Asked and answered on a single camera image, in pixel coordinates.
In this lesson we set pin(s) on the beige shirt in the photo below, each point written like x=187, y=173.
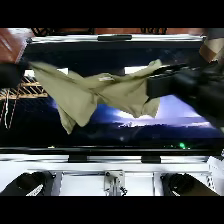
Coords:
x=80, y=96

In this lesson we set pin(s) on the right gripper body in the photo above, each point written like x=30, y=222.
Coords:
x=160, y=86

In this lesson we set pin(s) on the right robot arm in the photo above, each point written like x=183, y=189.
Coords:
x=206, y=96

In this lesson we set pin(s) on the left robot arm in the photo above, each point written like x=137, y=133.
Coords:
x=8, y=75

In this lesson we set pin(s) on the silver frame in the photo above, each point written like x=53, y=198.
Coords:
x=100, y=166

